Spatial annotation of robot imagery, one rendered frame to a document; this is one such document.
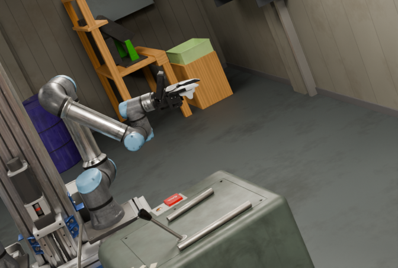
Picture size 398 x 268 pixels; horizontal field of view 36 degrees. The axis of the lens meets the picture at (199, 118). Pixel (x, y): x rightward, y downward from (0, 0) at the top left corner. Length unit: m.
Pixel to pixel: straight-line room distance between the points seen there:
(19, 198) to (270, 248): 1.23
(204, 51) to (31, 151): 5.57
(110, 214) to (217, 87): 5.67
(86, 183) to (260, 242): 0.90
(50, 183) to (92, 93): 6.80
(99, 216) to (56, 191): 0.26
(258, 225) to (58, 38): 7.69
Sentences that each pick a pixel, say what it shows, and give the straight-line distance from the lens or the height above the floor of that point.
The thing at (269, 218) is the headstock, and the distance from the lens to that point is 2.03.
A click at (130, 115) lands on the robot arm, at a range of 2.63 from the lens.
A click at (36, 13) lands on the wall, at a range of 9.45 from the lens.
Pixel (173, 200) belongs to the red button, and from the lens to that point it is 2.34.
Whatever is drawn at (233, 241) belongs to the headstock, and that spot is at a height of 1.22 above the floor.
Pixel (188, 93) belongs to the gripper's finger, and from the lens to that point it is 2.56.
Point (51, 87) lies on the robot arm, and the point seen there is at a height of 1.79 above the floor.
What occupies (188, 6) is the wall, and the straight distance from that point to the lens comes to 9.76.
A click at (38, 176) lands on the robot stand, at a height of 1.45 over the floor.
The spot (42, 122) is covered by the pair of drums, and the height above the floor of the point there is 0.72.
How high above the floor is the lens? 2.13
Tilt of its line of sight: 16 degrees down
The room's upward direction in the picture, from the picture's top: 24 degrees counter-clockwise
